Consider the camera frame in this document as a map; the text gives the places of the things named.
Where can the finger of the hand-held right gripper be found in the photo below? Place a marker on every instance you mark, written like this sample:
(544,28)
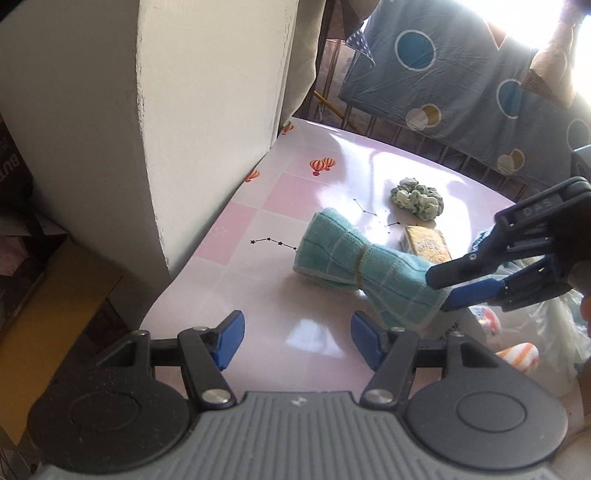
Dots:
(480,293)
(461,270)

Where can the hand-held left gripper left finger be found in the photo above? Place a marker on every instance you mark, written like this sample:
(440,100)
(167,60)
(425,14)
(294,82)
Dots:
(231,339)

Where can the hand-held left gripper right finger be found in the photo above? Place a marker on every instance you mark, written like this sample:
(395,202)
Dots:
(362,341)

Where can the small foil-lidded cup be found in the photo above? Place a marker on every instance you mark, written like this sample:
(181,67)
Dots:
(487,321)

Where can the small yellow-brown box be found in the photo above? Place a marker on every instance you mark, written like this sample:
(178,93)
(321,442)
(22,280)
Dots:
(425,244)

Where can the orange white striped cloth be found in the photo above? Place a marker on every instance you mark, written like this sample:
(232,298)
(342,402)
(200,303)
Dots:
(517,356)

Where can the green white scrunchie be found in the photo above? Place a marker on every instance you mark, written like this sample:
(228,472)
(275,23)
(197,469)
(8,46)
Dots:
(415,198)

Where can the teal towel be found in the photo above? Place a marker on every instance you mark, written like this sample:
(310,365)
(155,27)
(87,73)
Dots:
(341,249)

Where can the pink checked tablecloth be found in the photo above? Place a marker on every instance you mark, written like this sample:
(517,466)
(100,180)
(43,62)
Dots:
(258,295)

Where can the white plastic bag teal print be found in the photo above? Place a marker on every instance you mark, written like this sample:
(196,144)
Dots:
(554,332)

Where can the grey bedsheet with circles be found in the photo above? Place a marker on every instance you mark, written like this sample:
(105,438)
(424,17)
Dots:
(461,78)

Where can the yellow-brown cardboard carton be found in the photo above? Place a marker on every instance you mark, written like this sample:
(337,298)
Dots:
(51,323)

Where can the yellow stick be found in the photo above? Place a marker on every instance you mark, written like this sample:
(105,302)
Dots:
(330,107)

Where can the blue star-print cloth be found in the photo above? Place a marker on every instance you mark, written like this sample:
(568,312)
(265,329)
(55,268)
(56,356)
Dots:
(360,44)

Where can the beige curtain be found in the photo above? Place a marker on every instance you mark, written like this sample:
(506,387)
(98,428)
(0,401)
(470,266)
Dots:
(302,55)

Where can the black printed carton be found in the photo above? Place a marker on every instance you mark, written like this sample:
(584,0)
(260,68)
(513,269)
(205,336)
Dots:
(14,175)

